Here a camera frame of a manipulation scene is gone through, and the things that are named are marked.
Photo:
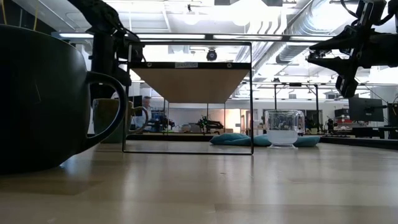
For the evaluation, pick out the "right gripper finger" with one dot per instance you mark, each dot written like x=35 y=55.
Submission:
x=339 y=63
x=342 y=42

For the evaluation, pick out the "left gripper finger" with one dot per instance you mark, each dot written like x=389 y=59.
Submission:
x=104 y=91

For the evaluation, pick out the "brown ceramic mug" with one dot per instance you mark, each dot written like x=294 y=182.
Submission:
x=105 y=118

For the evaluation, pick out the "green ceramic mug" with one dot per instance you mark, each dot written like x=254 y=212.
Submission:
x=40 y=99

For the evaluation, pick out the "clear glass mug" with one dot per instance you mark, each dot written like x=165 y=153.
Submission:
x=283 y=137

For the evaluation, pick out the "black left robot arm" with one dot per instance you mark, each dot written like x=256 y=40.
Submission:
x=99 y=15

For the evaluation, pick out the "background black robot arm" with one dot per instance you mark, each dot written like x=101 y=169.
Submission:
x=211 y=124
x=163 y=123

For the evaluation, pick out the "black monitor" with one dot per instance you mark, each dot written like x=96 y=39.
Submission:
x=365 y=109
x=137 y=105

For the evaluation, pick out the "person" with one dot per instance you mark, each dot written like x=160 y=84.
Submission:
x=146 y=105

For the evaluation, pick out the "long ceiling light fixture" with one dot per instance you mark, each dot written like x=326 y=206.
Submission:
x=174 y=36

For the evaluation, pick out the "teal cloth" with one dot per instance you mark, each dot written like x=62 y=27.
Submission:
x=230 y=140

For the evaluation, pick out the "background black metal rig frame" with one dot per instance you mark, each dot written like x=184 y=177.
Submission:
x=295 y=84

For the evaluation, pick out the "black aluminium table frame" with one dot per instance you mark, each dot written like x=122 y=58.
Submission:
x=357 y=142

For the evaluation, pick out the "wooden shelf black metal frame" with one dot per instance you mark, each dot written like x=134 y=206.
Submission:
x=192 y=84

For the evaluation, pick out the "round black camera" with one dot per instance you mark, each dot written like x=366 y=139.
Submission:
x=211 y=55

